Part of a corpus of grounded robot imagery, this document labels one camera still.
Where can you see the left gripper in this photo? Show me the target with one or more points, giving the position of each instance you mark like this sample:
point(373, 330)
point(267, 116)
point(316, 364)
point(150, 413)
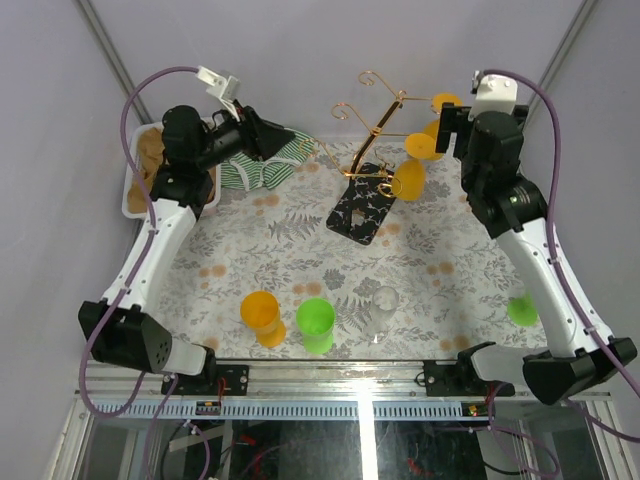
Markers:
point(268, 135)

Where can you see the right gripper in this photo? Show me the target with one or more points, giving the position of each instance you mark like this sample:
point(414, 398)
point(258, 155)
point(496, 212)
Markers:
point(453, 120)

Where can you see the gold wine glass rack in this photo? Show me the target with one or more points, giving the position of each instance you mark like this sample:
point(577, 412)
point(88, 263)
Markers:
point(371, 188)

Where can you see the orange plastic cup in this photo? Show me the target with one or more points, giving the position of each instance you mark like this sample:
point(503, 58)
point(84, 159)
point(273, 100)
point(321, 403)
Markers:
point(261, 313)

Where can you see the green wine glass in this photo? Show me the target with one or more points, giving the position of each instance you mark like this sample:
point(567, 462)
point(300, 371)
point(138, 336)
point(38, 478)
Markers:
point(522, 311)

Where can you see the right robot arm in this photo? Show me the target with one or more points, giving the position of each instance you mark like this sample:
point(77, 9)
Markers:
point(581, 351)

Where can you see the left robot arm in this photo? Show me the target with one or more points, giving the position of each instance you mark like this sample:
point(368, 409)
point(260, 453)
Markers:
point(121, 328)

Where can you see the clear glass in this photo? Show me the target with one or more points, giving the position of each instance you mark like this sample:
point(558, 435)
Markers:
point(382, 307)

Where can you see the green striped cloth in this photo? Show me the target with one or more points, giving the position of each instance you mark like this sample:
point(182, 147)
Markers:
point(244, 173)

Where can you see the brown cloth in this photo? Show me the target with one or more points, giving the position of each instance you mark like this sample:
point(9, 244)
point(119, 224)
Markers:
point(145, 165)

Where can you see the white plastic basket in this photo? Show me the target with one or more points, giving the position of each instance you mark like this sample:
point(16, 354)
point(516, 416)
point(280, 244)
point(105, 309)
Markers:
point(131, 200)

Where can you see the floral tablecloth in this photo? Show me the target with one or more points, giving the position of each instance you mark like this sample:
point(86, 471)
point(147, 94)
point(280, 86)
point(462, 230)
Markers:
point(453, 281)

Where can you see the green plastic cup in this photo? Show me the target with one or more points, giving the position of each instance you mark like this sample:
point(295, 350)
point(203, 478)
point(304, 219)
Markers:
point(315, 320)

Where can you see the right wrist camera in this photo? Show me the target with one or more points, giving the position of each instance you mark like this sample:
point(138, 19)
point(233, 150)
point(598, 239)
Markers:
point(492, 92)

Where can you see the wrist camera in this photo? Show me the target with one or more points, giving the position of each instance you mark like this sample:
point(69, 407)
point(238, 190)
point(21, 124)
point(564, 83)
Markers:
point(492, 92)
point(223, 87)

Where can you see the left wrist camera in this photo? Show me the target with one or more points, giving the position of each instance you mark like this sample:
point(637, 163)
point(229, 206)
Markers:
point(223, 87)

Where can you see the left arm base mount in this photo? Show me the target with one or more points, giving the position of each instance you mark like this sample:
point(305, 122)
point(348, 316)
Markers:
point(224, 380)

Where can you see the aluminium rail frame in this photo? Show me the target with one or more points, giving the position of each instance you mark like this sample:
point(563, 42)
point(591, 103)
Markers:
point(300, 379)

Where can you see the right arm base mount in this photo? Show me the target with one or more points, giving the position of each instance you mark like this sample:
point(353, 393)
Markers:
point(455, 378)

